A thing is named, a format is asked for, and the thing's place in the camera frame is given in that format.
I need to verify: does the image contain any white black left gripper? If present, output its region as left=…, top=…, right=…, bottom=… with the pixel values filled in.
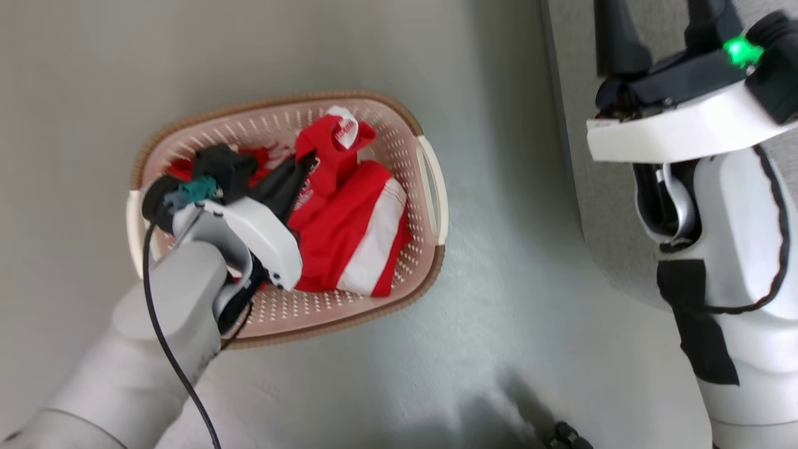
left=142, top=151, right=319, bottom=292

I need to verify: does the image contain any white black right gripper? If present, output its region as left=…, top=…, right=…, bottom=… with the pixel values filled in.
left=586, top=0, right=798, bottom=165

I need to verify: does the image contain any red and white garment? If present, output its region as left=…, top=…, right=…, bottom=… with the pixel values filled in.
left=165, top=105, right=413, bottom=298

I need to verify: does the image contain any beige perforated laundry basket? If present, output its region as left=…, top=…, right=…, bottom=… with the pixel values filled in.
left=127, top=90, right=449, bottom=350

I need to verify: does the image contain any grey fabric sofa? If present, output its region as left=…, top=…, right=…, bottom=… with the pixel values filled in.
left=539, top=0, right=798, bottom=312

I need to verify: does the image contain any black cable with teal connector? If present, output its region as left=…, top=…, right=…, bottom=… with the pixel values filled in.
left=142, top=176, right=223, bottom=449

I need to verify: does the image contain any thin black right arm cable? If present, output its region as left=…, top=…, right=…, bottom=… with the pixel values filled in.
left=703, top=145, right=791, bottom=314

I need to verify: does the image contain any black strap on right arm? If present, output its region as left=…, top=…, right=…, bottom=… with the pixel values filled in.
left=656, top=259, right=741, bottom=385

